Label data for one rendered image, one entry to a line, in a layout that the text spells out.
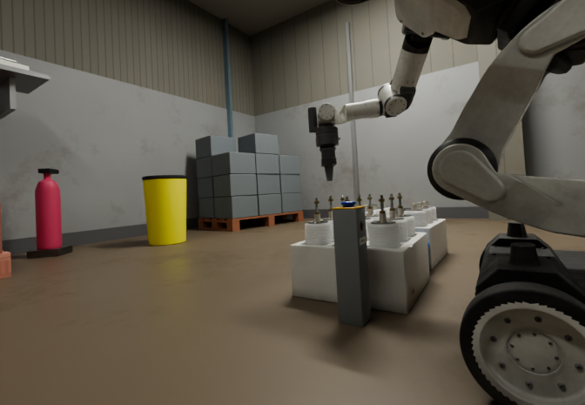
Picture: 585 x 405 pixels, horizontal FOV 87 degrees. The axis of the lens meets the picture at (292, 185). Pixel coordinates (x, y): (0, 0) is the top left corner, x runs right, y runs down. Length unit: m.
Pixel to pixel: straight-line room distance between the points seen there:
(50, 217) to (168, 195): 0.81
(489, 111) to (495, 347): 0.48
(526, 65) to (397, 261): 0.56
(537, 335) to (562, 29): 0.56
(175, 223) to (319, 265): 1.80
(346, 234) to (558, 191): 0.46
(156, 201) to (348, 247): 2.03
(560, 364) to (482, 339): 0.10
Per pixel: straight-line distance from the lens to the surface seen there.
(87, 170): 3.43
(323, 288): 1.07
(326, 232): 1.09
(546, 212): 0.82
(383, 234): 0.99
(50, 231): 2.85
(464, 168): 0.77
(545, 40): 0.83
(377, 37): 4.27
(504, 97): 0.83
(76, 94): 3.53
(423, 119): 3.80
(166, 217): 2.66
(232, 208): 3.22
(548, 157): 3.69
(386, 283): 0.98
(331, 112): 1.19
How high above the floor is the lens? 0.36
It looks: 1 degrees up
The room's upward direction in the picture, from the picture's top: 3 degrees counter-clockwise
